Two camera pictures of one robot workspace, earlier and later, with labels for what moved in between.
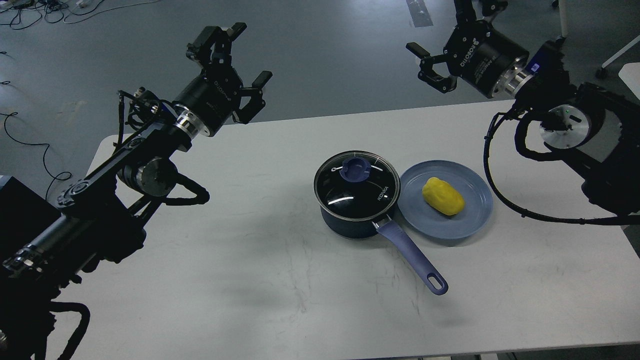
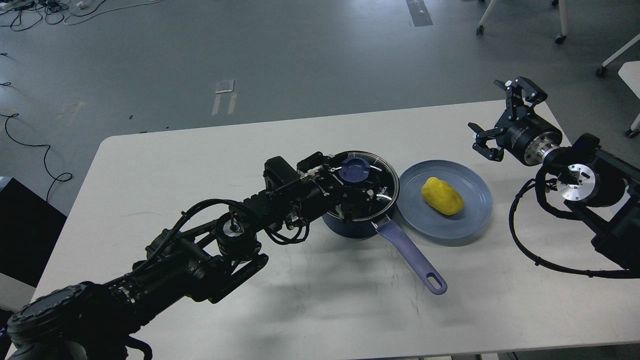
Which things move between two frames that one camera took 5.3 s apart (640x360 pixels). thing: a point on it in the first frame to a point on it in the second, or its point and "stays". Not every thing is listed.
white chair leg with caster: x=563 y=5 stays
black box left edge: x=23 y=216 stays
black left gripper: x=215 y=95 to x=316 y=183
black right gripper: x=478 y=53 to x=527 y=136
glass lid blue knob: x=356 y=169 stays
